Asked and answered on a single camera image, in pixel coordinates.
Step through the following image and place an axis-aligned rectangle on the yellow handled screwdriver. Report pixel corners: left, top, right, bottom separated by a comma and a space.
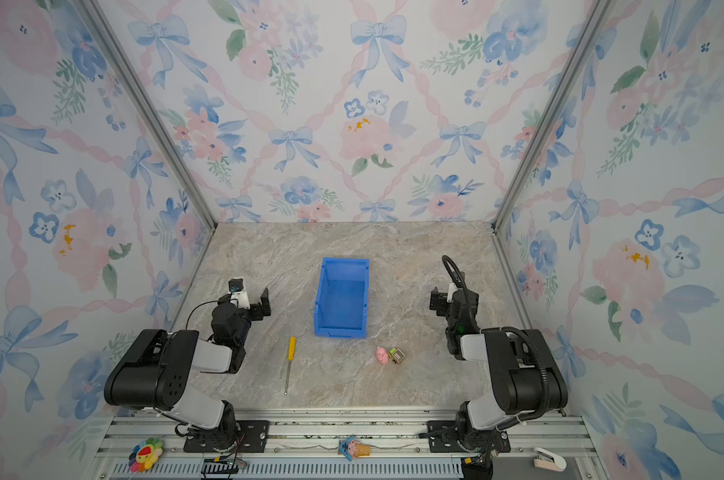
284, 336, 297, 395

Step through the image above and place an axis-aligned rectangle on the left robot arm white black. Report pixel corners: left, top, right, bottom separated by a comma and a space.
104, 279, 271, 455

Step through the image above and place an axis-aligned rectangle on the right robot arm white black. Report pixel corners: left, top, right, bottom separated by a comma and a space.
419, 285, 569, 454

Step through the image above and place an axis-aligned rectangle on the blue plastic bin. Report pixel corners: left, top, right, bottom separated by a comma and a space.
314, 257, 370, 339

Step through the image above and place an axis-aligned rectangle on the small colourful toy block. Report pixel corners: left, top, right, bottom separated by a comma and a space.
388, 347, 406, 364

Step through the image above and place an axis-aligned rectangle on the pink pig toy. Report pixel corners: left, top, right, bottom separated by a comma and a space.
376, 347, 390, 364

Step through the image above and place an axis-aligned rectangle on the rainbow flower plush toy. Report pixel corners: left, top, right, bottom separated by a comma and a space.
128, 438, 163, 473

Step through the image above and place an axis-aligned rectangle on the blue orange small toy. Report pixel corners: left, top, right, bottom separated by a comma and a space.
339, 436, 371, 461

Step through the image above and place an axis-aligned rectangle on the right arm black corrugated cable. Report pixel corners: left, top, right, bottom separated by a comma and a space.
441, 254, 552, 415

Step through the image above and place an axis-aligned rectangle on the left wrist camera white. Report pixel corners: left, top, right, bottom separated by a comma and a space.
228, 278, 250, 309

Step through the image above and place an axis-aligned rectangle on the aluminium rail base frame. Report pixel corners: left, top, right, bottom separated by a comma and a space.
84, 407, 607, 479

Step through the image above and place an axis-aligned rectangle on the white pink object on rail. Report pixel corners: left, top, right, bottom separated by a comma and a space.
533, 447, 568, 473

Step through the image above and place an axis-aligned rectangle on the right aluminium corner post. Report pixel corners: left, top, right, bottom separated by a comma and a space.
492, 0, 614, 236

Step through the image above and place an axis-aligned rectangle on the aluminium corner post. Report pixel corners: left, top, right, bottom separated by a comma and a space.
492, 0, 614, 236
73, 1, 218, 230

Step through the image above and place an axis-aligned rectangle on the left aluminium corner post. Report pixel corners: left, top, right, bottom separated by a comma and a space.
73, 1, 218, 230

